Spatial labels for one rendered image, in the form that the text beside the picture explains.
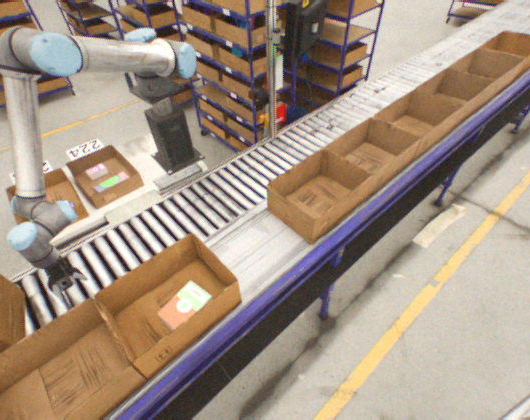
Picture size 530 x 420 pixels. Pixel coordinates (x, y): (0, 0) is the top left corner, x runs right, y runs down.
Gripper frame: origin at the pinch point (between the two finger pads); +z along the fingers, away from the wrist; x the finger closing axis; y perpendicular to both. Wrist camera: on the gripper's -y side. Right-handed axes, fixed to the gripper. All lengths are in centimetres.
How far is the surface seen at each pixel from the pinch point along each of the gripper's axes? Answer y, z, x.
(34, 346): -29.1, -19.1, 12.8
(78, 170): 83, 3, -31
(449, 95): -37, -8, -243
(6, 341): -10.4, -6.1, 23.4
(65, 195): 68, 4, -17
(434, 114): -46, -15, -204
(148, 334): -44.7, -8.7, -14.3
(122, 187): 45, -1, -43
